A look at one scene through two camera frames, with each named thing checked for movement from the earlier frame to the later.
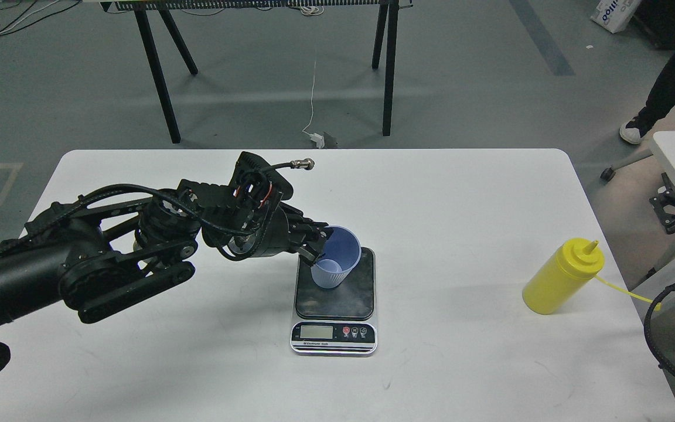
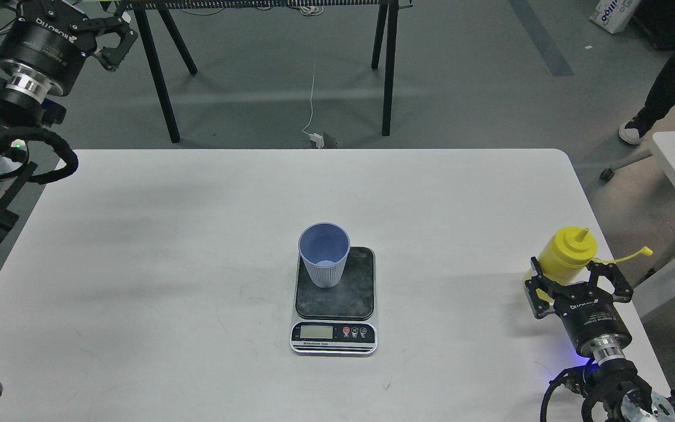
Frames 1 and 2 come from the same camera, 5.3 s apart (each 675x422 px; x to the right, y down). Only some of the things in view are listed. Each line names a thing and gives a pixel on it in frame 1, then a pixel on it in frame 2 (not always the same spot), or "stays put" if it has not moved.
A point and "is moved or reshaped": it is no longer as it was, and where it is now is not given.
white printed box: (615, 15) stays put
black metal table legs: (142, 7) stays put
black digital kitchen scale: (337, 321) stays put
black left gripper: (247, 220) to (55, 53)
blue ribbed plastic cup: (340, 254) is moved or reshaped
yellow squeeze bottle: (578, 262) is moved or reshaped
